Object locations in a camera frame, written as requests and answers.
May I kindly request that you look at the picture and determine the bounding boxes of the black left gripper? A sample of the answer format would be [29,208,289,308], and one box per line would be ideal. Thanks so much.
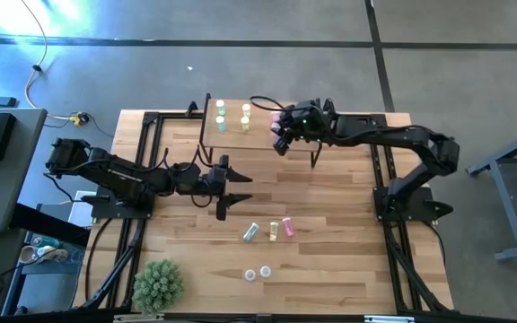
[204,154,254,222]

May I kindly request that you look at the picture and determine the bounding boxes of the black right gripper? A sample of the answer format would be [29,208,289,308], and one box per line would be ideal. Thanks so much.
[272,100,331,156]

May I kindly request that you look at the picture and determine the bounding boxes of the wooden shelf black legs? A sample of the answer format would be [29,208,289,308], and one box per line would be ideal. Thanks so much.
[198,92,325,170]

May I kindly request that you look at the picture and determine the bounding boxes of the green artificial plant white pot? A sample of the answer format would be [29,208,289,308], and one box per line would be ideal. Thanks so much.
[131,258,185,315]

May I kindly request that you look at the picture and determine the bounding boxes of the white box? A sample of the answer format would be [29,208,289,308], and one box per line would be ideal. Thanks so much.
[67,190,96,228]

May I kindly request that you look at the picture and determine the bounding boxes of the black beam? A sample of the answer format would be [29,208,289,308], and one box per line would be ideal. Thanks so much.
[9,202,92,247]

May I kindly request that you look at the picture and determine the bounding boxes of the teal can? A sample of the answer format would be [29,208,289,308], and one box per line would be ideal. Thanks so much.
[31,235,60,249]

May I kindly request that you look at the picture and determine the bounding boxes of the blue utility cart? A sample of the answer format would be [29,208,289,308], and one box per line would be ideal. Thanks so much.
[0,258,87,318]

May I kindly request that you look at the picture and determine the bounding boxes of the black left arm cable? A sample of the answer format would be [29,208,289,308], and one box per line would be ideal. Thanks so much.
[162,144,217,210]

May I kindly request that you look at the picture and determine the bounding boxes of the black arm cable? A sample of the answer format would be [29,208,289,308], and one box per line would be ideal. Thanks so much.
[249,94,289,112]
[162,144,217,210]

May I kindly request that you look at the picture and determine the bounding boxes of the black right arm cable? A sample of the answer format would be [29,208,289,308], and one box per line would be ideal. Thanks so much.
[249,94,289,112]

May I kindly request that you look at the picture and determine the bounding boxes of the black metal table frame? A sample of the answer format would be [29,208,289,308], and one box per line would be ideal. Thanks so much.
[78,97,455,315]

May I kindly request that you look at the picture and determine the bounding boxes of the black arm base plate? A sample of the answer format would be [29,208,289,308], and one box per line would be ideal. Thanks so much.
[373,186,455,224]
[81,182,157,221]

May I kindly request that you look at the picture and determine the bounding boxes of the silver bracket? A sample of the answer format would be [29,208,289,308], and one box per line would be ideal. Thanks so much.
[113,312,165,322]
[364,315,416,323]

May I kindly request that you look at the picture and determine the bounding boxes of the black floor cable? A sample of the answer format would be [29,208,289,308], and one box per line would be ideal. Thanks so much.
[83,217,116,301]

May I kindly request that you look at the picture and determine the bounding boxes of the cream floor cable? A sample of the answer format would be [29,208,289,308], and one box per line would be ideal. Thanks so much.
[19,0,78,122]

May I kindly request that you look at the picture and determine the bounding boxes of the grey metal cart frame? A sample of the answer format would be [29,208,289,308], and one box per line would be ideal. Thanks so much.
[464,123,517,265]

